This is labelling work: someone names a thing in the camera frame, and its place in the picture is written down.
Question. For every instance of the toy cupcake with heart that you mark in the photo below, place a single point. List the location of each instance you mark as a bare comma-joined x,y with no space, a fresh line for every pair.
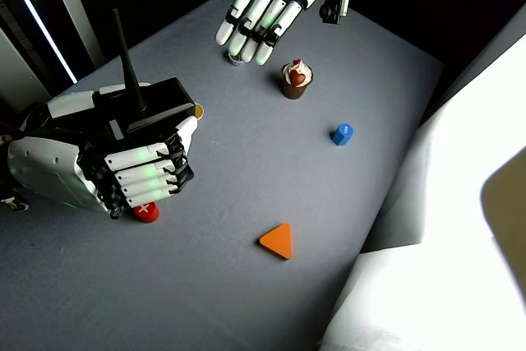
296,79

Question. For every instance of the white backdrop sheet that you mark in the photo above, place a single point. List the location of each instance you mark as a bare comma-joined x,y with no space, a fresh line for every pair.
431,223

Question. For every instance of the tan board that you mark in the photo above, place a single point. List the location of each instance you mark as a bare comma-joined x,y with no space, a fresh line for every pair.
507,211

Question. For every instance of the white pillar with light strip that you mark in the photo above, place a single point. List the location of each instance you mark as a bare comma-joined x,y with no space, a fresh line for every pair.
70,6

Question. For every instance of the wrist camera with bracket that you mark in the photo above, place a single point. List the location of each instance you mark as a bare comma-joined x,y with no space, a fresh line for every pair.
333,6
14,205

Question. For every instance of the white cup green filling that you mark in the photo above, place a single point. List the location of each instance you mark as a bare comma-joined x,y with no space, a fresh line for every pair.
235,61

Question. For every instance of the white cup yellow filling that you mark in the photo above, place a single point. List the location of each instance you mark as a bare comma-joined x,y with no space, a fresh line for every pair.
199,112

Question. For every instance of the handheld controller with keypad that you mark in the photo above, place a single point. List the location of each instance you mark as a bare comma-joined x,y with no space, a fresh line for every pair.
164,100

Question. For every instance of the grey table cloth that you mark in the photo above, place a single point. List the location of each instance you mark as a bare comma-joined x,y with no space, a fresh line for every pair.
246,186

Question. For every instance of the red cylinder block white cross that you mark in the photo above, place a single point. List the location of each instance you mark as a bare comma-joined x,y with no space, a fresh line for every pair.
148,214

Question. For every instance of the orange triangle block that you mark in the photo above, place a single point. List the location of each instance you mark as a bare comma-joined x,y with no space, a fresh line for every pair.
281,242

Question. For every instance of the blue hexagonal block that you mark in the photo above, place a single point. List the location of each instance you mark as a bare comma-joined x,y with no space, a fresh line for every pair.
342,134

